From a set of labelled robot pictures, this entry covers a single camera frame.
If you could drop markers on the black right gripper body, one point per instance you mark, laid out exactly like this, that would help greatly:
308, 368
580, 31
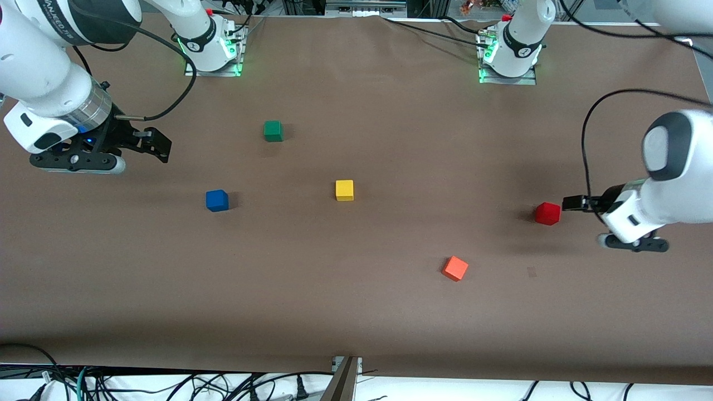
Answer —
118, 136

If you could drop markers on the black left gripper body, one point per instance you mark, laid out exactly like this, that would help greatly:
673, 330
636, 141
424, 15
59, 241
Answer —
604, 199

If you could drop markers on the red wooden block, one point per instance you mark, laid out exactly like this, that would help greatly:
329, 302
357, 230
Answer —
547, 214

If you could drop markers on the blue wooden block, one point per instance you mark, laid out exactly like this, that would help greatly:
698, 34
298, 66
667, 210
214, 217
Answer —
216, 201

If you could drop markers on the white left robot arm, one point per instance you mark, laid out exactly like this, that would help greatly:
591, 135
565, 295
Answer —
685, 184

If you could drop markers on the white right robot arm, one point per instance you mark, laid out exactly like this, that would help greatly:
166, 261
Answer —
39, 67

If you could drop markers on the green wooden block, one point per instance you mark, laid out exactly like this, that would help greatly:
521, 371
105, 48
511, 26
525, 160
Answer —
273, 131

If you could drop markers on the orange wooden block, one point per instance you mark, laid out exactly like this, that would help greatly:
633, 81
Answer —
455, 268

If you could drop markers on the yellow wooden block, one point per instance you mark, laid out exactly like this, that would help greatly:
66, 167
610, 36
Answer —
344, 190

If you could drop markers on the colourful small toys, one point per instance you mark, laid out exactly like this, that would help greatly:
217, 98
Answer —
479, 5

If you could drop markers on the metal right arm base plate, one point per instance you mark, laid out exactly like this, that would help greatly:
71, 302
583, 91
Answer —
223, 73

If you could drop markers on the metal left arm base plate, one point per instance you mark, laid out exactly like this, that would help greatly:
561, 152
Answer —
512, 81

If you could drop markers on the silver metal rail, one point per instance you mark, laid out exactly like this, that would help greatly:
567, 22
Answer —
365, 6

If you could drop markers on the metal post with bracket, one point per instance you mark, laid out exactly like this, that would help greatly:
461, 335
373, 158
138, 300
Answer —
341, 384

